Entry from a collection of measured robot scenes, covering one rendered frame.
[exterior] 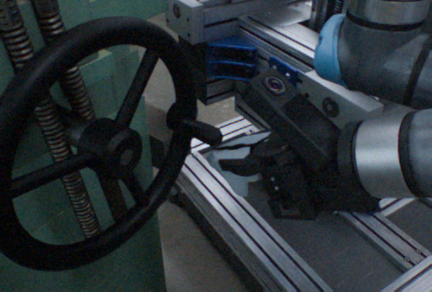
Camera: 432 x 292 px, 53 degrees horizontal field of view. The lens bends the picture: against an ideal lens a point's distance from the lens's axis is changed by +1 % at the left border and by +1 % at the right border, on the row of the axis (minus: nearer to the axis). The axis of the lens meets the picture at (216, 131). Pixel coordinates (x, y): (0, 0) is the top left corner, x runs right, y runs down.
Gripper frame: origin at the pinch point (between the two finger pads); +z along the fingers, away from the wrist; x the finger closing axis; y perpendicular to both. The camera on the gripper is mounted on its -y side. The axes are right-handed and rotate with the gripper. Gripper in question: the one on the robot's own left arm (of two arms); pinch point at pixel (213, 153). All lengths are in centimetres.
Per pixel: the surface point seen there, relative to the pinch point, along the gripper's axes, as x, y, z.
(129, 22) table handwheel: -6.5, -18.3, -4.5
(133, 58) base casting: 9.8, -13.9, 19.3
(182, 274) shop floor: 24, 51, 64
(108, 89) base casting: 3.7, -11.3, 20.9
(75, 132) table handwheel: -12.0, -10.2, 5.9
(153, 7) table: 15.3, -20.0, 15.8
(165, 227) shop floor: 34, 43, 78
